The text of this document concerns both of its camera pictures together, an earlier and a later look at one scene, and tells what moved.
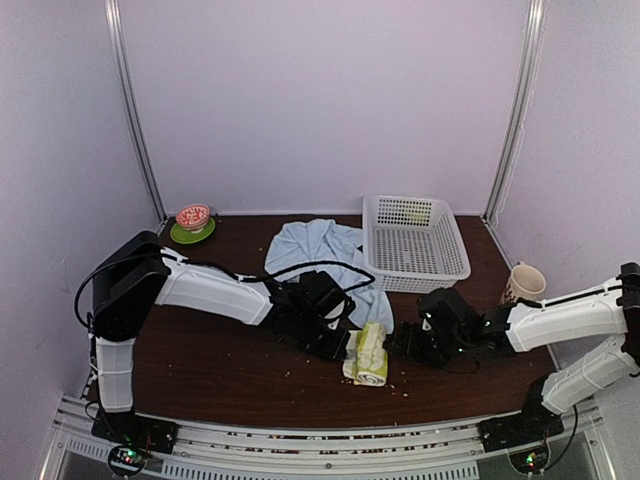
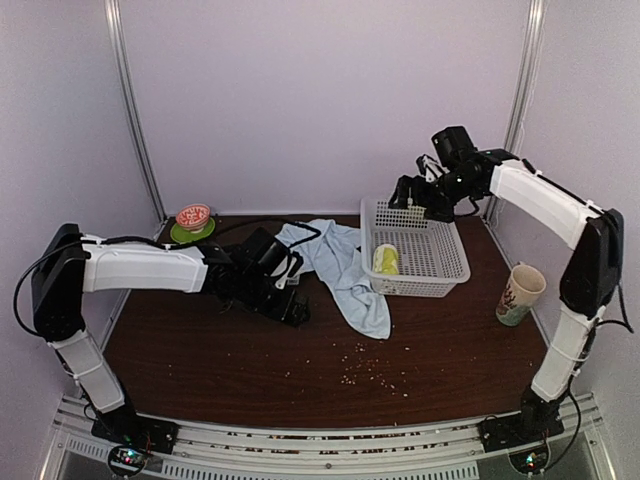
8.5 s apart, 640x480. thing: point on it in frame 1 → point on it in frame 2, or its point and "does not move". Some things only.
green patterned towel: (366, 361) → (385, 260)
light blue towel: (321, 240) does not move
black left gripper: (336, 350) → (293, 316)
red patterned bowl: (193, 217) does not move
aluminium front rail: (422, 452) does not move
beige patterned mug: (526, 281) does not move
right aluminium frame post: (521, 100) does not move
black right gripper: (409, 340) → (444, 214)
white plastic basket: (412, 244) does not move
